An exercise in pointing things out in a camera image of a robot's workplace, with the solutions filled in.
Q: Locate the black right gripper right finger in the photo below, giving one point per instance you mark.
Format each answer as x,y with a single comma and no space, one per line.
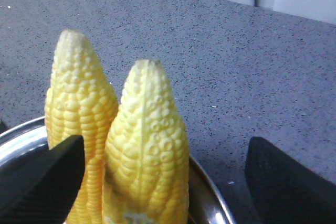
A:
285,191

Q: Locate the blemished yellow corn cob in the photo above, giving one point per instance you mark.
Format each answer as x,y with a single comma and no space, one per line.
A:
147,153

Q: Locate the grey electric cooking pot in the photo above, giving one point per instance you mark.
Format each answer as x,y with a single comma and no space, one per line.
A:
25,142

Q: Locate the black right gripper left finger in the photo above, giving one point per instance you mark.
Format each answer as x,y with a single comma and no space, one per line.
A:
44,189

